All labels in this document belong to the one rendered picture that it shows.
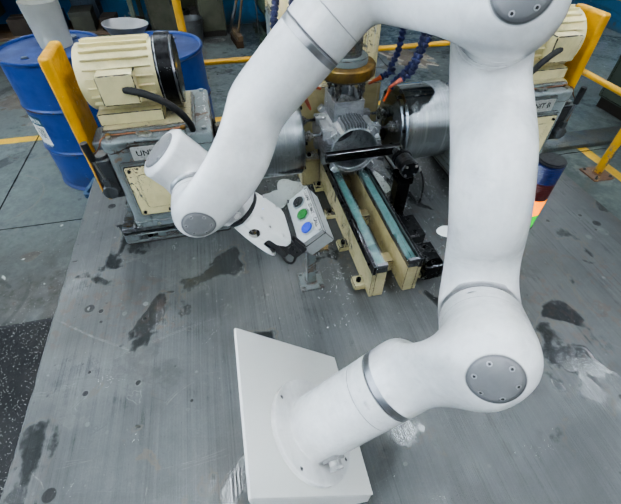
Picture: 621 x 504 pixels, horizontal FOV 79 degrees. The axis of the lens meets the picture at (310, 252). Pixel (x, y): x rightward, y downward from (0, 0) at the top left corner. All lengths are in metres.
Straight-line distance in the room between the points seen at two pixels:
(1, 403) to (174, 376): 1.32
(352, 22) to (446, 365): 0.42
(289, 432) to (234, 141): 0.48
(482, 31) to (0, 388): 2.23
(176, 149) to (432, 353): 0.44
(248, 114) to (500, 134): 0.31
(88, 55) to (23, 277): 1.79
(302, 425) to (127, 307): 0.67
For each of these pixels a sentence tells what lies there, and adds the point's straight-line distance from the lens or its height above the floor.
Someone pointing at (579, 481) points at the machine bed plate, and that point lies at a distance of 1.05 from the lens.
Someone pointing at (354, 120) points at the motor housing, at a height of 1.11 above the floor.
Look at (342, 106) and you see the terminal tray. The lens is 1.28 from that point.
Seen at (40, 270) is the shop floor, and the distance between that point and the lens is 2.72.
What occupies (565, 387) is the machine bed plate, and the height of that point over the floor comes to 0.80.
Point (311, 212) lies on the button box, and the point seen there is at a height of 1.08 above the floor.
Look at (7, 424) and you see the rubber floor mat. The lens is 2.18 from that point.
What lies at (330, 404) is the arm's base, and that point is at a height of 1.07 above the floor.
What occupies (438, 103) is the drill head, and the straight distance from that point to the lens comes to 1.35.
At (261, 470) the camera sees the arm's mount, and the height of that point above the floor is 1.03.
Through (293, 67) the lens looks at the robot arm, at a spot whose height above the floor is 1.50.
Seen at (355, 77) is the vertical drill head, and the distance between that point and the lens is 1.22.
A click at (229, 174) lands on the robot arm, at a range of 0.51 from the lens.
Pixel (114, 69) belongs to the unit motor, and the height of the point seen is 1.31.
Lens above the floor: 1.68
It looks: 46 degrees down
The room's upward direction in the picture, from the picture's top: straight up
